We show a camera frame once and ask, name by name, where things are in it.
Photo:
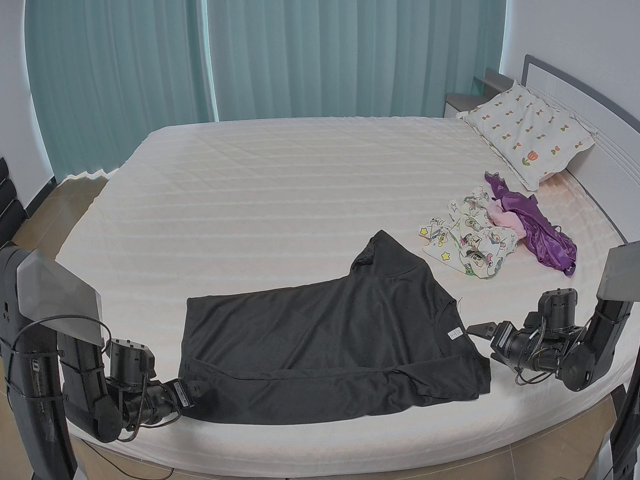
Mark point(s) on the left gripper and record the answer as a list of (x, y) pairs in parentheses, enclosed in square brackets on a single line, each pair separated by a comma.
[(167, 400)]

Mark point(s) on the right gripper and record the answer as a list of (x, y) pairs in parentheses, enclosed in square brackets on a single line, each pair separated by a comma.
[(512, 348)]

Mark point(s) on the black T-shirt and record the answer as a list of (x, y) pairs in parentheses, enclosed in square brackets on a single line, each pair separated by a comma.
[(325, 343)]

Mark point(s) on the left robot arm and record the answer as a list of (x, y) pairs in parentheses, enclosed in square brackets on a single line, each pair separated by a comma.
[(50, 288)]

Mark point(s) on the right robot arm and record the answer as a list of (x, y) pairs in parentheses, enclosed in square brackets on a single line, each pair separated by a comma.
[(617, 278)]

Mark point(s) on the bed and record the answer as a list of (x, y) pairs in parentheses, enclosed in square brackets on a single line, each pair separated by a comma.
[(300, 168)]

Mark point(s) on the white printed garment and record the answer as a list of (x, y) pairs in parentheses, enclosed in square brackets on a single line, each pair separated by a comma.
[(475, 248)]

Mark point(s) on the purple garment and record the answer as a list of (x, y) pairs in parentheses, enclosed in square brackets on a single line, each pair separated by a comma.
[(545, 238)]

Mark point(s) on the pink garment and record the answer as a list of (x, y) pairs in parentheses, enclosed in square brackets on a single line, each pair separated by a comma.
[(505, 220)]

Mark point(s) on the white printed pillow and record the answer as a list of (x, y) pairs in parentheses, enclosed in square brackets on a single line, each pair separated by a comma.
[(525, 133)]

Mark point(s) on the grey bedside table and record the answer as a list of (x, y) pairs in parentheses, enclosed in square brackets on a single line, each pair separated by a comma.
[(460, 103)]

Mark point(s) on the blue-green curtain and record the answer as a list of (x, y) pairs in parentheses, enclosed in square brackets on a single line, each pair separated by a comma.
[(350, 43), (120, 68)]

